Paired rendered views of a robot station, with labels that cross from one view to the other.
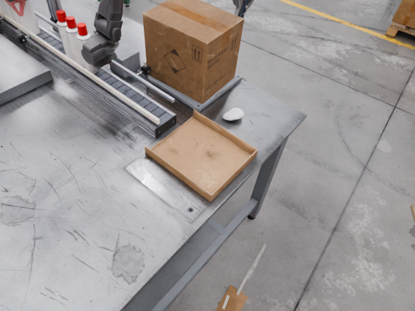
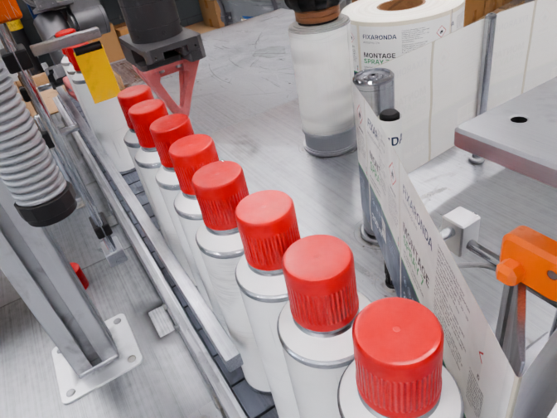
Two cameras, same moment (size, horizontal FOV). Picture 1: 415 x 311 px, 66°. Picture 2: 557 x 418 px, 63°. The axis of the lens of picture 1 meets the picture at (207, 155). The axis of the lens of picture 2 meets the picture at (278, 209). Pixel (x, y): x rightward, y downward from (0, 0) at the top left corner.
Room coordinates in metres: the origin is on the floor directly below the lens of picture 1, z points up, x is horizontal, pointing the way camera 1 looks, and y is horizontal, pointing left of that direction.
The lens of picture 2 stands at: (1.63, 1.18, 1.22)
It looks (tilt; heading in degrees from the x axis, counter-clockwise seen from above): 35 degrees down; 211
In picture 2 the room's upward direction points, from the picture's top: 12 degrees counter-clockwise
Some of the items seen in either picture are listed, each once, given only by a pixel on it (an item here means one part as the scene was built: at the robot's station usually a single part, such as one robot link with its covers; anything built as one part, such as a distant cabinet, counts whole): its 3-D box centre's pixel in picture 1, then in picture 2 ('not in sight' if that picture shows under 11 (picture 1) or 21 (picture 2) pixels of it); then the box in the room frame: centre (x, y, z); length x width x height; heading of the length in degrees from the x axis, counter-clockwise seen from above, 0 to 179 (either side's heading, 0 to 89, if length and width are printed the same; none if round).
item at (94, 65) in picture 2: not in sight; (98, 72); (1.29, 0.79, 1.09); 0.03 x 0.01 x 0.06; 145
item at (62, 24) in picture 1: (67, 36); (104, 110); (1.15, 0.62, 0.98); 0.05 x 0.05 x 0.20
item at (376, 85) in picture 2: not in sight; (376, 162); (1.23, 1.06, 0.97); 0.05 x 0.05 x 0.19
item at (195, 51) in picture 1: (192, 48); not in sight; (1.17, 0.11, 0.99); 0.30 x 0.24 x 0.27; 59
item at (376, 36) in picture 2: not in sight; (401, 47); (0.81, 1.00, 0.95); 0.20 x 0.20 x 0.14
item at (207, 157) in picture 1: (201, 151); (66, 85); (0.74, 0.02, 0.85); 0.30 x 0.26 x 0.04; 55
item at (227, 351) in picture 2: (78, 41); (87, 131); (1.17, 0.58, 0.96); 1.07 x 0.01 x 0.01; 55
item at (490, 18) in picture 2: not in sight; (482, 94); (1.05, 1.15, 0.97); 0.02 x 0.02 x 0.19
